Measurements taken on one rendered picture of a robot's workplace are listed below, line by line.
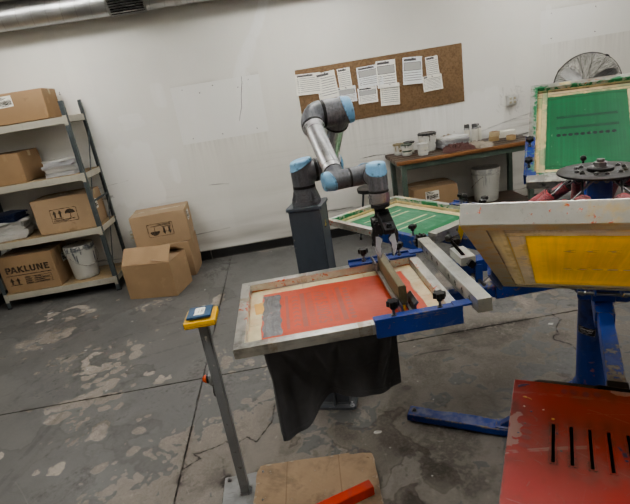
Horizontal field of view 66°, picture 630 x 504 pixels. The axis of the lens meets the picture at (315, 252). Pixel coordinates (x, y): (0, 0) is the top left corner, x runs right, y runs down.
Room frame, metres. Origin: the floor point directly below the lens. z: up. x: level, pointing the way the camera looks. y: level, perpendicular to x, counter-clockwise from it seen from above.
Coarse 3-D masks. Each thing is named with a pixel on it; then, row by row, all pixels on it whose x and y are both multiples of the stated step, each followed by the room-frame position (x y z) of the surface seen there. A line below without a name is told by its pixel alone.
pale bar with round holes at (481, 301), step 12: (420, 240) 2.06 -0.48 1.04; (432, 252) 1.89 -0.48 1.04; (444, 252) 1.87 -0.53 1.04; (444, 264) 1.74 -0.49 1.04; (456, 264) 1.72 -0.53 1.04; (444, 276) 1.74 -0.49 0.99; (456, 276) 1.61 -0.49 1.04; (468, 276) 1.60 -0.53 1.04; (456, 288) 1.61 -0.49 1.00; (468, 288) 1.50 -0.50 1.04; (480, 288) 1.49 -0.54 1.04; (480, 300) 1.41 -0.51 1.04; (480, 312) 1.41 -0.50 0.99
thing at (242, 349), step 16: (416, 256) 2.00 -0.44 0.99; (320, 272) 2.00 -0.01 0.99; (336, 272) 1.99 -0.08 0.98; (352, 272) 2.00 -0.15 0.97; (416, 272) 1.89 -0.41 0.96; (256, 288) 1.98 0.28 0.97; (272, 288) 1.98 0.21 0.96; (432, 288) 1.67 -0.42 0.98; (240, 304) 1.79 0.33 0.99; (240, 320) 1.65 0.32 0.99; (240, 336) 1.52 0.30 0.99; (288, 336) 1.46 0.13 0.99; (304, 336) 1.45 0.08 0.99; (320, 336) 1.44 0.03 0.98; (336, 336) 1.44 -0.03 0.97; (352, 336) 1.45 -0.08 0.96; (240, 352) 1.43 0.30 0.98; (256, 352) 1.44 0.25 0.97; (272, 352) 1.44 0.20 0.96
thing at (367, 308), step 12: (360, 300) 1.72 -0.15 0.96; (372, 300) 1.71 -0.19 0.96; (384, 300) 1.69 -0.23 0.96; (420, 300) 1.64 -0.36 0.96; (360, 312) 1.62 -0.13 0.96; (372, 312) 1.61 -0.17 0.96; (384, 312) 1.59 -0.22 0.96; (324, 324) 1.58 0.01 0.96; (336, 324) 1.56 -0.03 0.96; (276, 336) 1.54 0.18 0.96
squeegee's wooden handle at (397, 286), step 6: (378, 258) 1.90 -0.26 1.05; (384, 258) 1.86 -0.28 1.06; (378, 264) 1.91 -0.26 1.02; (384, 264) 1.80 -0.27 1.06; (390, 264) 1.79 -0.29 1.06; (384, 270) 1.79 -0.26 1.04; (390, 270) 1.72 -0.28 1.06; (384, 276) 1.80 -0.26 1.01; (390, 276) 1.68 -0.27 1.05; (396, 276) 1.66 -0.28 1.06; (390, 282) 1.69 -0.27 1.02; (396, 282) 1.61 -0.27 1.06; (402, 282) 1.60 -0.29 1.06; (396, 288) 1.59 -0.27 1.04; (402, 288) 1.57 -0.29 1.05; (396, 294) 1.60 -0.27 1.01; (402, 294) 1.57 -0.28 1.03; (402, 300) 1.57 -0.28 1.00
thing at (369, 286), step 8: (400, 272) 1.94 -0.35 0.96; (352, 280) 1.93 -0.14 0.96; (360, 280) 1.92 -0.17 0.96; (368, 280) 1.91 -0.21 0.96; (376, 280) 1.89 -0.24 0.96; (408, 280) 1.84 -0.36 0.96; (304, 288) 1.93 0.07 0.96; (312, 288) 1.92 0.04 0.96; (320, 288) 1.90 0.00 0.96; (328, 288) 1.89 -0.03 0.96; (352, 288) 1.85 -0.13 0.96; (360, 288) 1.84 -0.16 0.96; (368, 288) 1.82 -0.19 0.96; (376, 288) 1.81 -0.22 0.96; (384, 288) 1.80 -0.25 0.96; (408, 288) 1.76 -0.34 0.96; (264, 296) 1.92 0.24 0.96; (352, 296) 1.77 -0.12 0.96; (360, 296) 1.76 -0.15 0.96; (368, 296) 1.75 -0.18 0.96; (280, 312) 1.73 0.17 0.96
